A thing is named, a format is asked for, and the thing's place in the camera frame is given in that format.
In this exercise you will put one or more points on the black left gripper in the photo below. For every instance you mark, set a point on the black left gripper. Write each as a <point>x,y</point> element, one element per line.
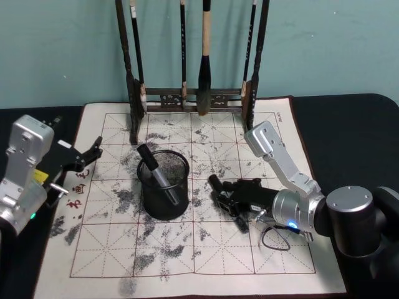
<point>64,160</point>

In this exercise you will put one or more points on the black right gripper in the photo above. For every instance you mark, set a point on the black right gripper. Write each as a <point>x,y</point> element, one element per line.
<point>254,196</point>

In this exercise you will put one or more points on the silver and black right robot arm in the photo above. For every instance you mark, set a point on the silver and black right robot arm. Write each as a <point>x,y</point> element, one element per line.
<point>349,211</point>

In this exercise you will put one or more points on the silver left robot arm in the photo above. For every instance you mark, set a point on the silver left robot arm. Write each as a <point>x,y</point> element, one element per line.
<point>26,146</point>

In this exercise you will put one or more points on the black and grey marker pen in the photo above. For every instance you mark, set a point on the black and grey marker pen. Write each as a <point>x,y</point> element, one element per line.
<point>156,169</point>

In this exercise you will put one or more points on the cream gridded calligraphy felt mat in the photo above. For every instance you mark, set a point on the cream gridded calligraphy felt mat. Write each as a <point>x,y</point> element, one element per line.
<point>218,268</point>

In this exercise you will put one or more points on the dark wooden brush rack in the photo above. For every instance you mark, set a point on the dark wooden brush rack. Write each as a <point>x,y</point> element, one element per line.
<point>156,108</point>

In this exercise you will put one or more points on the thin black calligraphy brush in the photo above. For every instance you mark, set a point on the thin black calligraphy brush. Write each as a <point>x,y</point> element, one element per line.
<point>136,46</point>
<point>249,46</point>
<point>183,46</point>

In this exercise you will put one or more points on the black table cloth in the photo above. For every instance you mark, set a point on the black table cloth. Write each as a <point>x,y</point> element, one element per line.
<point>343,140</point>

